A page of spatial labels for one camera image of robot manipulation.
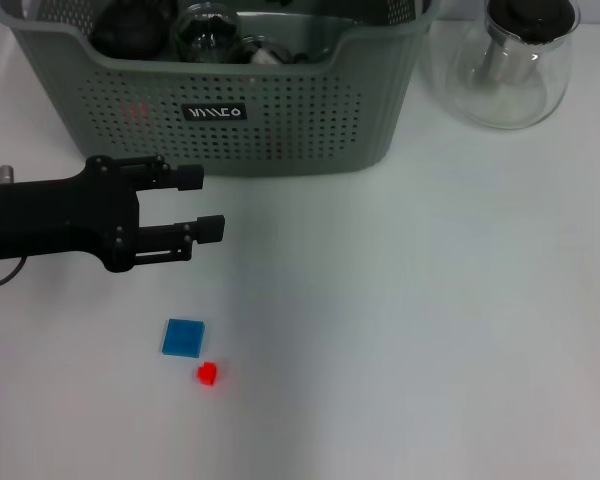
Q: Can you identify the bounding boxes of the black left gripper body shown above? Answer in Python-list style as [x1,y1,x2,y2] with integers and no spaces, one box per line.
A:
[0,155,142,274]

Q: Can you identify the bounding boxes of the glass teapot steel infuser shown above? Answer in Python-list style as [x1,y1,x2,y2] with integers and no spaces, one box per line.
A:
[424,0,581,131]

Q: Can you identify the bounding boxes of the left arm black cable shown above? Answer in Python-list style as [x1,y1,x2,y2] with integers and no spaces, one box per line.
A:
[0,164,29,292]

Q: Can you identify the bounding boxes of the black round teapot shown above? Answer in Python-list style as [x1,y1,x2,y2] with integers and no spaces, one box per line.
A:
[88,0,177,59]

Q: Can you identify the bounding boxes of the grey perforated storage bin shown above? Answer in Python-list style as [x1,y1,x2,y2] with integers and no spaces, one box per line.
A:
[0,0,444,177]

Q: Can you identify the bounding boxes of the small red building brick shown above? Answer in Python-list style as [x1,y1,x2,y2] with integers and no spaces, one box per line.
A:
[195,360,219,387]

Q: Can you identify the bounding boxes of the blue square building plate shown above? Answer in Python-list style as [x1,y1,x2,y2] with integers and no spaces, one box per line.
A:
[160,318,206,358]

